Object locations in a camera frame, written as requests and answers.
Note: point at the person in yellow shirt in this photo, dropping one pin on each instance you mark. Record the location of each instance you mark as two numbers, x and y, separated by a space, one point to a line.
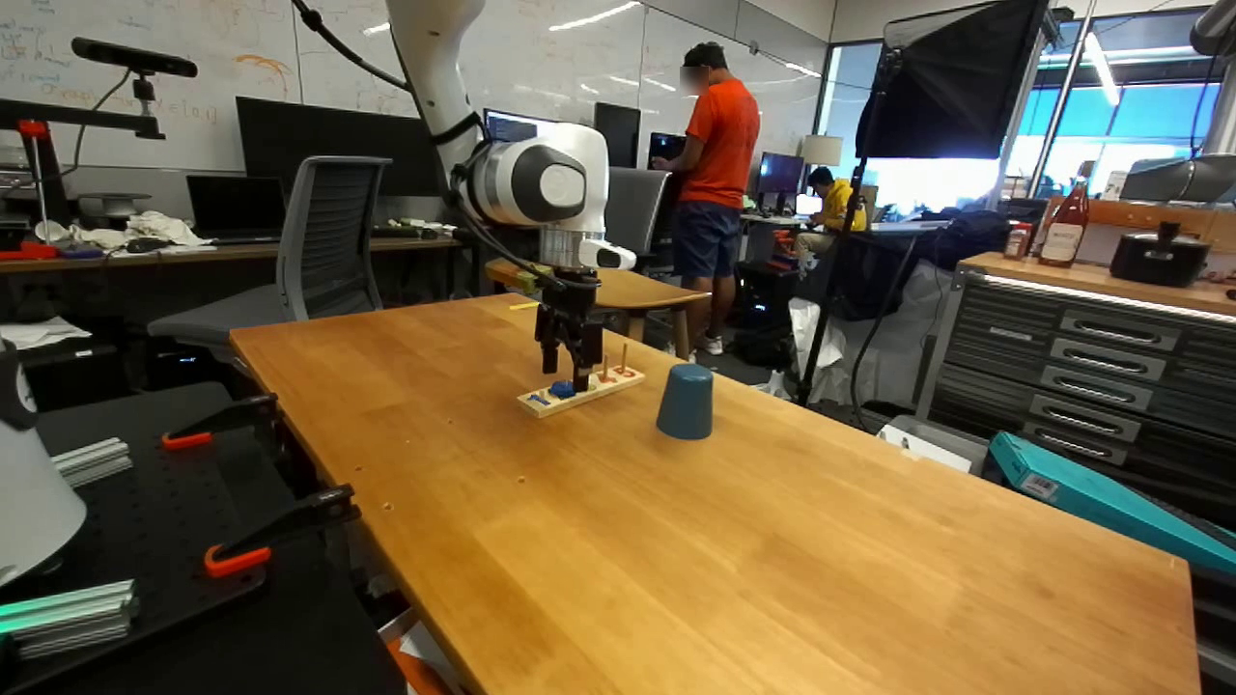
841 201

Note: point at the large black monitor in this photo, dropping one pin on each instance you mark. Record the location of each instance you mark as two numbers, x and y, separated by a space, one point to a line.
322 142

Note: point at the aluminium extrusion bars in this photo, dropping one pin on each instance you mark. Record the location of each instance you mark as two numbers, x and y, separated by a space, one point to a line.
94 460
63 618

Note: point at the wooden peg board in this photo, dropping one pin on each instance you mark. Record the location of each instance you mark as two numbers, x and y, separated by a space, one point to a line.
579 397

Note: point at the small wooden side table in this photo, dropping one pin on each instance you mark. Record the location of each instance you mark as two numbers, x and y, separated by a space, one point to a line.
639 292

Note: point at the person in orange shirt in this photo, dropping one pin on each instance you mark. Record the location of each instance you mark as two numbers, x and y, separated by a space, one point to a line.
715 142

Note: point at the teal plastic case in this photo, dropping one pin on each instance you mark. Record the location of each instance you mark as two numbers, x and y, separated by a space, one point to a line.
1106 502

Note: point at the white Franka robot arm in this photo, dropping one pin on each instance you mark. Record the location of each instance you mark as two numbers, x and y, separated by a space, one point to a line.
533 178

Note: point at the blue plastic cup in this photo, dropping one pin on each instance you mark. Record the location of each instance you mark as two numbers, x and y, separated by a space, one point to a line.
685 404

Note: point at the grey drawer cabinet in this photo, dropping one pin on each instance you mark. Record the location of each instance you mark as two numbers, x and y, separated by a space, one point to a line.
1096 372

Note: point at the black camera on stand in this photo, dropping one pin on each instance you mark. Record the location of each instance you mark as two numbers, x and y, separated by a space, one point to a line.
133 58

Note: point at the white crumpled cloth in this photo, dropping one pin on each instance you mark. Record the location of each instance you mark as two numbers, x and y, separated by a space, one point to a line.
127 232

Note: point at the white lamp shade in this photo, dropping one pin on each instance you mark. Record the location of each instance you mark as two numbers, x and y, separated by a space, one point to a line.
32 496

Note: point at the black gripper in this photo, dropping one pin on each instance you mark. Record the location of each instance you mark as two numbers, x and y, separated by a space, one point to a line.
569 296

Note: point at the black softbox light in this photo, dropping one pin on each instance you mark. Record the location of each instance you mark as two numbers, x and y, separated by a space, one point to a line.
951 81

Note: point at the grey mesh office chair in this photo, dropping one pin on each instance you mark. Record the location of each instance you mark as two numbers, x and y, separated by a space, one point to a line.
330 237

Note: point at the red bottle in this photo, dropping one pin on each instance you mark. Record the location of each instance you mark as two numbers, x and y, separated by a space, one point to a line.
1062 229

